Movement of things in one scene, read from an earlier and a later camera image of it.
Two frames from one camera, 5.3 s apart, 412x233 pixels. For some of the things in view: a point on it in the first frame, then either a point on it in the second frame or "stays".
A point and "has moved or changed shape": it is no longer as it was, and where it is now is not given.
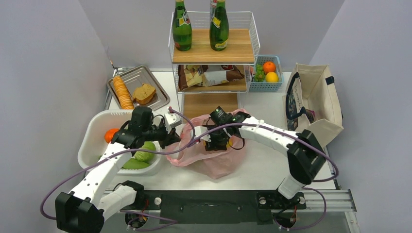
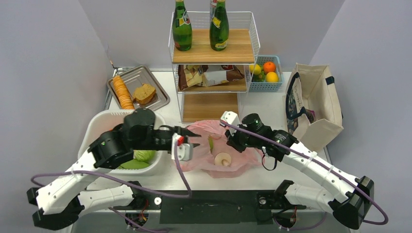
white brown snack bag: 200,75 stays
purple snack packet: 311,115 stays
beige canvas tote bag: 312,102 stays
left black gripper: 169,138 stays
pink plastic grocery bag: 186,150 has moved or changed shape
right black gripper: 215,144 to 232,141
